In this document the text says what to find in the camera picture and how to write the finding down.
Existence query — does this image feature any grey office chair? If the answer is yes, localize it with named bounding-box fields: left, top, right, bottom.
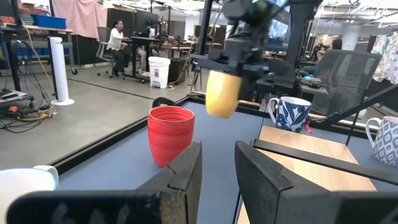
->
left=95, top=26, right=127, bottom=80

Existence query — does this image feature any black metal table frame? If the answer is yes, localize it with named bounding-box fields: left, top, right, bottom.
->
left=48, top=83, right=398, bottom=175

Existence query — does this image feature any laptop with blue screen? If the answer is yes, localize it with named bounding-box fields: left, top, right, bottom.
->
left=269, top=18, right=290, bottom=41

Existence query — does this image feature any white mug blue leaf print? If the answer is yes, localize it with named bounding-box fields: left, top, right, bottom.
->
left=267, top=96, right=312, bottom=134

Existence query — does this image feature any white pedal bin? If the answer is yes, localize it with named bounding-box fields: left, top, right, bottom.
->
left=148, top=56, right=171, bottom=90

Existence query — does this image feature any blue plastic bin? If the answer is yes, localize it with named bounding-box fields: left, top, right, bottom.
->
left=30, top=13, right=67, bottom=30

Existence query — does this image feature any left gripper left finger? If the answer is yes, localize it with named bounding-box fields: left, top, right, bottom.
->
left=6, top=141, right=203, bottom=224

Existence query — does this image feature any black desk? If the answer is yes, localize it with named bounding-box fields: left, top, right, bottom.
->
left=123, top=35, right=163, bottom=84

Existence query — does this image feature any yellow cable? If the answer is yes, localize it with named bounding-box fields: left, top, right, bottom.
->
left=17, top=26, right=57, bottom=123

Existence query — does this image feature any yellow cup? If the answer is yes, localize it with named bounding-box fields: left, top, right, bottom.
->
left=205, top=70, right=243, bottom=119

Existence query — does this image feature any pink curtain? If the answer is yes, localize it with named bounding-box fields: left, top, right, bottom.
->
left=52, top=0, right=108, bottom=40

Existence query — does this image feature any metal workbench wooden top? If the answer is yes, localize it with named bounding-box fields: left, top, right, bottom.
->
left=0, top=22, right=78, bottom=75

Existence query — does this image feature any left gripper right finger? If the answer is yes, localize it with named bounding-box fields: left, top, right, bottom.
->
left=234, top=140, right=398, bottom=224

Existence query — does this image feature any black bin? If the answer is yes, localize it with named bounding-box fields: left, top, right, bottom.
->
left=169, top=57, right=187, bottom=85

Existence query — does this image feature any grey diamond pattern mug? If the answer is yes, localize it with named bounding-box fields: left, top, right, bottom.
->
left=365, top=116, right=398, bottom=167

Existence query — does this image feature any black table clamp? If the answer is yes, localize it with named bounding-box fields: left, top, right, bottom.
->
left=152, top=96, right=178, bottom=109

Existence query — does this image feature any person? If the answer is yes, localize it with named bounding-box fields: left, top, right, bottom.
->
left=310, top=37, right=343, bottom=63
left=106, top=19, right=131, bottom=78

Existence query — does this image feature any wooden tray black wire frame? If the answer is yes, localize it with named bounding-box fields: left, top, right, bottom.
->
left=234, top=124, right=398, bottom=224

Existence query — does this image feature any red ribbed cup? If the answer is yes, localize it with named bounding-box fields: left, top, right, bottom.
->
left=147, top=105, right=196, bottom=169

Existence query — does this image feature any white mug fine grey pattern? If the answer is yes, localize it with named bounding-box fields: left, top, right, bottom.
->
left=0, top=165, right=59, bottom=224

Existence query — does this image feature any dark mesh chair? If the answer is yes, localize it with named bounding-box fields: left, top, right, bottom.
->
left=310, top=49, right=383, bottom=119

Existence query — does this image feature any white tower fan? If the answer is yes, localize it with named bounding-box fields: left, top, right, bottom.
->
left=49, top=36, right=75, bottom=106

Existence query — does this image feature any black cable tangle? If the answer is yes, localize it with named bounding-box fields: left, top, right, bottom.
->
left=0, top=40, right=57, bottom=134

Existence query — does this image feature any white patterned hanging cloth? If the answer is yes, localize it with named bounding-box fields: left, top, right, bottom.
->
left=371, top=30, right=398, bottom=85

